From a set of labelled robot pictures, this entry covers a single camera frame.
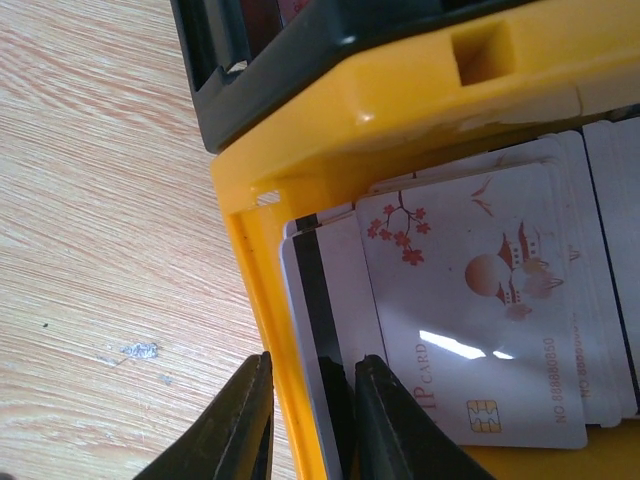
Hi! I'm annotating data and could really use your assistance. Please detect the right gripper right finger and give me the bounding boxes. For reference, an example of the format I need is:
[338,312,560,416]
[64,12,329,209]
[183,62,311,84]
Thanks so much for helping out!
[355,355,493,479]

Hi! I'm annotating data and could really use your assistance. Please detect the yellow bin with cards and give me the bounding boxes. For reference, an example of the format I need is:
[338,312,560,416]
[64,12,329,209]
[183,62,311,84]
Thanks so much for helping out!
[211,1,639,479]

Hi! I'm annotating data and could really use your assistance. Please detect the black bin with red cards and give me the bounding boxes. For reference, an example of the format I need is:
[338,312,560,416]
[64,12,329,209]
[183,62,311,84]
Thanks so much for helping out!
[171,0,519,154]

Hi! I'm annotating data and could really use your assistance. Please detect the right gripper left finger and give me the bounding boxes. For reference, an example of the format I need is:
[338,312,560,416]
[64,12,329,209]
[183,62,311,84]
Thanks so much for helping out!
[136,351,274,480]

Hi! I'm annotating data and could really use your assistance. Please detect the stack of cards yellow bin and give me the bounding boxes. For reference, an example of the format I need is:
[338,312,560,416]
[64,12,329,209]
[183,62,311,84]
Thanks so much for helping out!
[356,126,637,449]

